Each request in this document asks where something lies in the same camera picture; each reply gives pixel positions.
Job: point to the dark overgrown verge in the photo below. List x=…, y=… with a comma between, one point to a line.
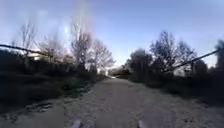
x=186, y=88

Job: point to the gravel dirt path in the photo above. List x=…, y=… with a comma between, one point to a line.
x=116, y=103

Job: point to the row of bare trees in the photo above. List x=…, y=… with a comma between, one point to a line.
x=81, y=46

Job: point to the overgrown verge with bushes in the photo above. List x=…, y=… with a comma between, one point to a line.
x=30, y=86

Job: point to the robot's own part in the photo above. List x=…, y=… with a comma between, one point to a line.
x=141, y=124
x=76, y=124

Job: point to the wooden fence rail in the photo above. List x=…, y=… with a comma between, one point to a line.
x=193, y=60
x=20, y=49

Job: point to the group of dark trees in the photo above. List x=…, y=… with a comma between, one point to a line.
x=163, y=50

